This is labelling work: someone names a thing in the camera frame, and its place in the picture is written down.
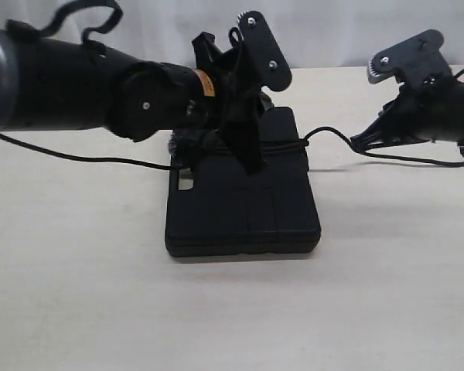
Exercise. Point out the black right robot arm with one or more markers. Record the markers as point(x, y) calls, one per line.
point(456, 113)

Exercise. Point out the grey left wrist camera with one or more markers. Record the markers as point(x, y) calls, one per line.
point(255, 56)

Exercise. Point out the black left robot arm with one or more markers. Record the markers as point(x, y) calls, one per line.
point(51, 85)

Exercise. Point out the black plastic carry case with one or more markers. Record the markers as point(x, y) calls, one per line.
point(227, 212)

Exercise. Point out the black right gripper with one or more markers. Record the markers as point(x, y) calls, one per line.
point(411, 116)

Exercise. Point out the white backdrop curtain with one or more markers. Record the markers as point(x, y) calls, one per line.
point(310, 33)

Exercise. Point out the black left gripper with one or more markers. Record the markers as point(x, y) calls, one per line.
point(230, 104)

